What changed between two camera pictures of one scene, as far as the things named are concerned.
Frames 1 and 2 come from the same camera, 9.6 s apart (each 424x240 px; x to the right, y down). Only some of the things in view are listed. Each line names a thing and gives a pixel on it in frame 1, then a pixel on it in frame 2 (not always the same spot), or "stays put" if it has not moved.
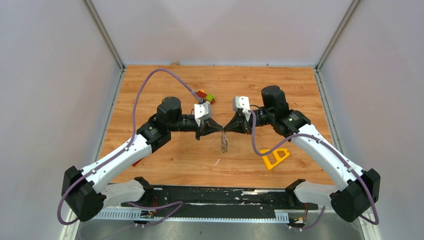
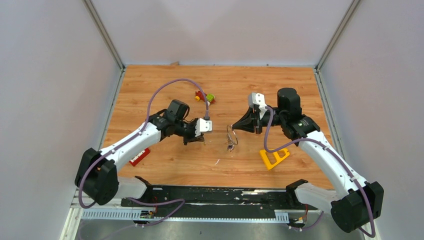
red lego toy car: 208,97 stays put
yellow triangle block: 276,156 stays put
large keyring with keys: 224,141 to 232,139
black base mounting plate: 219,202 stays put
